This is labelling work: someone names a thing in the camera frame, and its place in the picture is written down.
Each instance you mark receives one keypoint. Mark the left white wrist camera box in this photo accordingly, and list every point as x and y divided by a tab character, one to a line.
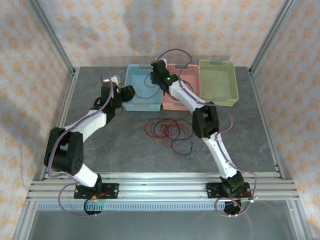
115	79

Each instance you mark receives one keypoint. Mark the aluminium frame post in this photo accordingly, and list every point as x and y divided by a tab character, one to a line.
52	35
272	35

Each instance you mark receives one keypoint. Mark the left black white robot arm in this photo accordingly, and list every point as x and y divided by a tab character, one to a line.
72	150

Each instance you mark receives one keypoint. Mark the small circuit board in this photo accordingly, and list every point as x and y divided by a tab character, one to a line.
96	205
247	200

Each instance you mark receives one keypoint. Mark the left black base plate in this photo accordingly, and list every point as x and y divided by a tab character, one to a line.
112	191

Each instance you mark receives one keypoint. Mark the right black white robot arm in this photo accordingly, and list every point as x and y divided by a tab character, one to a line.
205	122

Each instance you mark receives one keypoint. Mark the green plastic basket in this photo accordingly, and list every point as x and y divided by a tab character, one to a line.
217	100

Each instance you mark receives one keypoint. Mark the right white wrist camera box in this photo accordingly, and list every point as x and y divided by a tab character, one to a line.
163	60

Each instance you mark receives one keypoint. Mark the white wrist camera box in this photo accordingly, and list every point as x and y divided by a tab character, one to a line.
163	60
115	79

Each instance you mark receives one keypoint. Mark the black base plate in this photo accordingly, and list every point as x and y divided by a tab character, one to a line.
112	191
212	191

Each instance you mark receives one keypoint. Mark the grey lower metal panel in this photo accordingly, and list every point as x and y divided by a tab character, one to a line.
160	225

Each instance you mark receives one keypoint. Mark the blue plastic basket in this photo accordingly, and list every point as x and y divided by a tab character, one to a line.
140	105

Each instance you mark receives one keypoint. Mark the aluminium table side rail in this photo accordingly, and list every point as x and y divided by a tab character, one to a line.
257	95
63	111

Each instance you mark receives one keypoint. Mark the aluminium mounting rail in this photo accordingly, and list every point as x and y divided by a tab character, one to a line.
162	190

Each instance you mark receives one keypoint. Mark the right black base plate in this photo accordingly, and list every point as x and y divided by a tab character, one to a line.
212	191

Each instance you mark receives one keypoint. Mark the pink plastic basket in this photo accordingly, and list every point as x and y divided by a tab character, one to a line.
175	106

